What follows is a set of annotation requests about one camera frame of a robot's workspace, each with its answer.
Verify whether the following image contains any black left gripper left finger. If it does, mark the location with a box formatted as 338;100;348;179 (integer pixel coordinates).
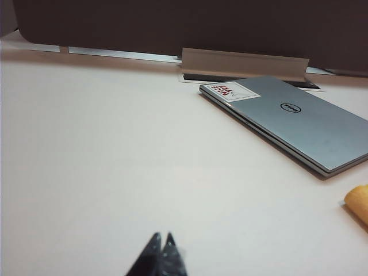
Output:
125;232;162;276

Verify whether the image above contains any yellow microfibre rag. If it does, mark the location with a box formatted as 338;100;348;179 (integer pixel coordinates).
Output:
344;184;368;227

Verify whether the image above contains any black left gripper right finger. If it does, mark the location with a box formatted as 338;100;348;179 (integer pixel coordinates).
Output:
158;232;189;276

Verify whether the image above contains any silver Dell laptop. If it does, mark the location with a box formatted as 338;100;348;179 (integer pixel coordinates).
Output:
199;75;368;175

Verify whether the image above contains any white cable tray flap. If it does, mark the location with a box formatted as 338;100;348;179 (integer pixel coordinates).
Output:
181;47;310;82

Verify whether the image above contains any grey fabric desk divider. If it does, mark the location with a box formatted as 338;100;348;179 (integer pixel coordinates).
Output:
11;0;368;76

